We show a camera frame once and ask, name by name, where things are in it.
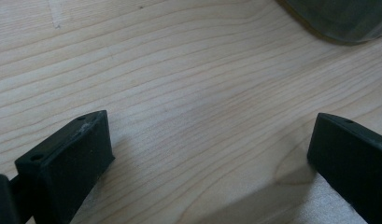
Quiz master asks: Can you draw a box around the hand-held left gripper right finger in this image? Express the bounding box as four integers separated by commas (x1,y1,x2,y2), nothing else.
306,112,382,224

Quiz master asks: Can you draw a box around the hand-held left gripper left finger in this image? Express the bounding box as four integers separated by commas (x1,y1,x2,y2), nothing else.
14,109,116,224

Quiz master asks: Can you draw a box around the transparent grey storage container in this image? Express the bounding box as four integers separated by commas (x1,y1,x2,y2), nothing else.
276,0,382,47

